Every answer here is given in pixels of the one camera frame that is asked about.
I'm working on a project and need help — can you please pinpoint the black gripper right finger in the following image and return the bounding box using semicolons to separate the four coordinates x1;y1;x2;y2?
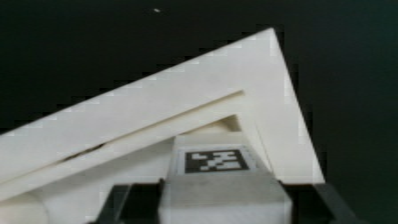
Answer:
280;183;369;224

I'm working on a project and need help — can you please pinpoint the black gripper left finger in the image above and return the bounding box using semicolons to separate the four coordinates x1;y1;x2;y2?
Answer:
86;180;165;224

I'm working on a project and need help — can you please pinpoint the white table leg with tag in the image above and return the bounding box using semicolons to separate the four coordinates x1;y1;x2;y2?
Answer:
159;132;292;224

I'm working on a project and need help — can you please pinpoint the white square table top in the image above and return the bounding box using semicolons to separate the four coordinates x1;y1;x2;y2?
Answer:
0;30;323;224

